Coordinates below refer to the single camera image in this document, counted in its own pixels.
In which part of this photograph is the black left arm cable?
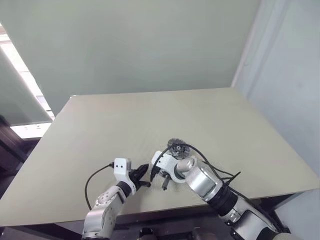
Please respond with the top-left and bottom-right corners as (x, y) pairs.
(84, 162), (116, 211)

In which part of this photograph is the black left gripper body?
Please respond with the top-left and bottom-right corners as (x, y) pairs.
(128, 168), (144, 190)

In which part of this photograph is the dark table frame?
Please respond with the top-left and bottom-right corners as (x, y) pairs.
(0, 193), (313, 240)

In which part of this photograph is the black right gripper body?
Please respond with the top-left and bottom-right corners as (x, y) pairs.
(156, 167), (173, 180)

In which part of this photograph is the small dark rounded shape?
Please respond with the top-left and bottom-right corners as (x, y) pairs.
(139, 226), (157, 240)

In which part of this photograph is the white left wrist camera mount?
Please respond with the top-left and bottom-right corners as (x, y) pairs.
(113, 157), (137, 195)

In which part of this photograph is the grey toothed gear plate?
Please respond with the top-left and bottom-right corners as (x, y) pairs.
(166, 138), (190, 160)

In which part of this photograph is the dark wooden cabinet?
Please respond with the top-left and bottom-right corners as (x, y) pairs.
(0, 114), (41, 173)

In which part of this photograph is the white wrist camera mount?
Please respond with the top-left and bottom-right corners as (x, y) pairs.
(151, 150), (187, 185)
(113, 157), (137, 195)

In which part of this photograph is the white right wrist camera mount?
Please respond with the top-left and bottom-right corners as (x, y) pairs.
(151, 150), (187, 185)

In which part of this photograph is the black zip tie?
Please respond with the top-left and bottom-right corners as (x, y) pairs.
(223, 171), (242, 187)

